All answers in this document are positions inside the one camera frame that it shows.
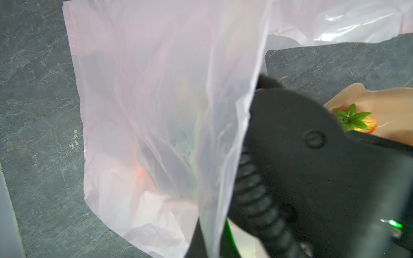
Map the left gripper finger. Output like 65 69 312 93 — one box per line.
183 219 243 258

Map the orange tangerine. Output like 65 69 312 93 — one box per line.
134 163 152 182

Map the pink plastic bag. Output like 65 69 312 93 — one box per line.
62 1 413 258

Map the strawberry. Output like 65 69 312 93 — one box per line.
332 103 378 134

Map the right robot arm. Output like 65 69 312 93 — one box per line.
229 75 413 258

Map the beige wavy fruit plate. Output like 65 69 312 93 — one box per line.
324 83 413 145

